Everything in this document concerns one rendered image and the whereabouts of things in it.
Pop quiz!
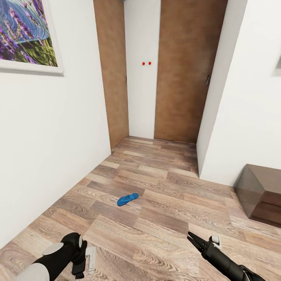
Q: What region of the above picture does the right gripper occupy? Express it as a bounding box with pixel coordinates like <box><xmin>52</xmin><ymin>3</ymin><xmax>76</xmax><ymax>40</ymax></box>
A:
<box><xmin>187</xmin><ymin>231</ymin><xmax>231</xmax><ymax>275</ymax></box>

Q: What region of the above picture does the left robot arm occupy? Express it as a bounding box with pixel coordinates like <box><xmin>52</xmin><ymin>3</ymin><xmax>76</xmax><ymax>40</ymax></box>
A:
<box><xmin>12</xmin><ymin>233</ymin><xmax>96</xmax><ymax>281</ymax></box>

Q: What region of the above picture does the sandal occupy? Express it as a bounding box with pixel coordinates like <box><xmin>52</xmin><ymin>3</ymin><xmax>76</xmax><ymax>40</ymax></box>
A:
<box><xmin>117</xmin><ymin>193</ymin><xmax>139</xmax><ymax>206</ymax></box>

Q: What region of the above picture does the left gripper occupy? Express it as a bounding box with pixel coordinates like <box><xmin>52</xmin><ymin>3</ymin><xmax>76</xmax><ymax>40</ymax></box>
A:
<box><xmin>71</xmin><ymin>240</ymin><xmax>87</xmax><ymax>279</ymax></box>

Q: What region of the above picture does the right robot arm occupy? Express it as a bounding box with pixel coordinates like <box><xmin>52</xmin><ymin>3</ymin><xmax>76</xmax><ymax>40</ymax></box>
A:
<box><xmin>187</xmin><ymin>231</ymin><xmax>266</xmax><ymax>281</ymax></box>

